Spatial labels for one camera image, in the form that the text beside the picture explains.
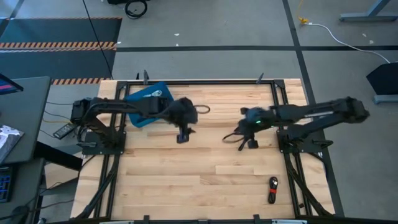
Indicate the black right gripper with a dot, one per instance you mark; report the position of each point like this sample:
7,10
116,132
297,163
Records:
258,121

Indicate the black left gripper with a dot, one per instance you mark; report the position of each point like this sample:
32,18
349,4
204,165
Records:
183,112

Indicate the blue plastic bin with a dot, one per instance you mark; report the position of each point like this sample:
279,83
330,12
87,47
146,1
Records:
140,119

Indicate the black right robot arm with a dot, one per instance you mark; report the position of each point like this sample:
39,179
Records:
326,112

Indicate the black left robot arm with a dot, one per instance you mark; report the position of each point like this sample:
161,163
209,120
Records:
118,107

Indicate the black controller box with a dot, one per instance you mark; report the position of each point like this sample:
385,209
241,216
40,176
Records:
63,131

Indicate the black panel on grey foot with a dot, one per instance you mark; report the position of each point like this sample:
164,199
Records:
384,79

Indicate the black mat with hazard stripes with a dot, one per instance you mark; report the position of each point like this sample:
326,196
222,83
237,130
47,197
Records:
62,31

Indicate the grey desk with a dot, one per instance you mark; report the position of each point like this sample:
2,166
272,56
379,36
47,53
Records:
25,105

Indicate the grey table leg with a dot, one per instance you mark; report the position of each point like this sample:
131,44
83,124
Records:
370,15

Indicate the printed book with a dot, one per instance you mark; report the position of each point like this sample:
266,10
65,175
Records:
7,140

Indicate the laptop screen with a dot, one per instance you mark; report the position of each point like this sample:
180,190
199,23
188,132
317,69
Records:
7,85

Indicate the keypad with blue keys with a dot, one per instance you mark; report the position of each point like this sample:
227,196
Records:
4,183

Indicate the black table frame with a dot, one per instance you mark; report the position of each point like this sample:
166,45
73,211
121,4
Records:
217,82

